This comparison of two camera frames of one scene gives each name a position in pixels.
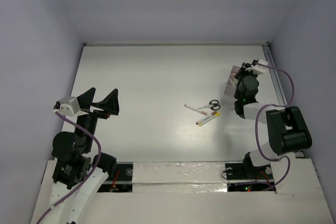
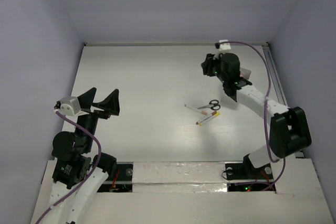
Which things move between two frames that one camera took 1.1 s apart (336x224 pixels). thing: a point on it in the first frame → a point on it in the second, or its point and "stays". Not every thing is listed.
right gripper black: (242, 71) → (207, 64)
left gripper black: (95, 112) stays
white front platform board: (196, 193) stays
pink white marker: (196, 109) stays
